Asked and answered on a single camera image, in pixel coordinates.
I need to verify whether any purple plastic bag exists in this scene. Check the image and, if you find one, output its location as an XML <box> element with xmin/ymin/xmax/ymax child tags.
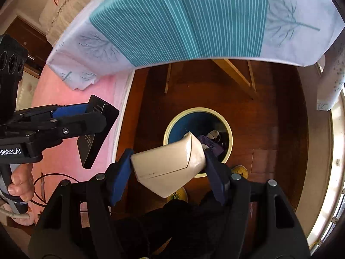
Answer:
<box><xmin>198</xmin><ymin>135</ymin><xmax>224</xmax><ymax>157</ymax></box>

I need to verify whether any yellow knitted slipper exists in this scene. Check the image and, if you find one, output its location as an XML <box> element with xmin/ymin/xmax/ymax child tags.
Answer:
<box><xmin>231</xmin><ymin>165</ymin><xmax>249</xmax><ymax>179</ymax></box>
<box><xmin>167</xmin><ymin>187</ymin><xmax>188</xmax><ymax>203</ymax></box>

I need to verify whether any black gold wrapper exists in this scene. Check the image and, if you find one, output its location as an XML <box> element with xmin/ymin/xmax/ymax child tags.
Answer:
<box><xmin>206</xmin><ymin>130</ymin><xmax>229</xmax><ymax>152</ymax></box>

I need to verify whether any left yellow knitted slipper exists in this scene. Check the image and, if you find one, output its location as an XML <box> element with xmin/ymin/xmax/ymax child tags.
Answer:
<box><xmin>167</xmin><ymin>187</ymin><xmax>188</xmax><ymax>203</ymax></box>

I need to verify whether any teal and white tablecloth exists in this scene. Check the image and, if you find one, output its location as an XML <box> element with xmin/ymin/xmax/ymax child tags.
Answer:
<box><xmin>47</xmin><ymin>0</ymin><xmax>344</xmax><ymax>111</ymax></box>

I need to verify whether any blue trash bin cream rim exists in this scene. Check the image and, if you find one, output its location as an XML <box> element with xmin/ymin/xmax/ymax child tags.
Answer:
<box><xmin>163</xmin><ymin>107</ymin><xmax>233</xmax><ymax>163</ymax></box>

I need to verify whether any white lace covered furniture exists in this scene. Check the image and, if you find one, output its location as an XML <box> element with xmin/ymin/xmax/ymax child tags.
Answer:
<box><xmin>39</xmin><ymin>0</ymin><xmax>91</xmax><ymax>46</ymax></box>

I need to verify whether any black cable loop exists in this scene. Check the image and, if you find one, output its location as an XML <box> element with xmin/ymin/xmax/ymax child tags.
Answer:
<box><xmin>31</xmin><ymin>172</ymin><xmax>81</xmax><ymax>208</ymax></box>

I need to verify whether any person's left hand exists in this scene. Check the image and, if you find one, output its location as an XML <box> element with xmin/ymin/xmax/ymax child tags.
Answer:
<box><xmin>8</xmin><ymin>163</ymin><xmax>34</xmax><ymax>202</ymax></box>

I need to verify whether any brown wooden door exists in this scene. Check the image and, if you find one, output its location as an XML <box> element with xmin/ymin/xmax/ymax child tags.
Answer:
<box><xmin>5</xmin><ymin>17</ymin><xmax>53</xmax><ymax>74</ymax></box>

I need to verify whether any beige carton box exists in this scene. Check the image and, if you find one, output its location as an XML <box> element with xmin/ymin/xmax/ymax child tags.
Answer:
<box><xmin>130</xmin><ymin>132</ymin><xmax>206</xmax><ymax>198</ymax></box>

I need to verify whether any pink bed cover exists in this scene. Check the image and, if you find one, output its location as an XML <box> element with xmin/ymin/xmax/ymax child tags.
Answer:
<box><xmin>13</xmin><ymin>64</ymin><xmax>136</xmax><ymax>227</ymax></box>

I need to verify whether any right yellow knitted slipper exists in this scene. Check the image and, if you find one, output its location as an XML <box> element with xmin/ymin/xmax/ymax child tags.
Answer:
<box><xmin>231</xmin><ymin>165</ymin><xmax>249</xmax><ymax>179</ymax></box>

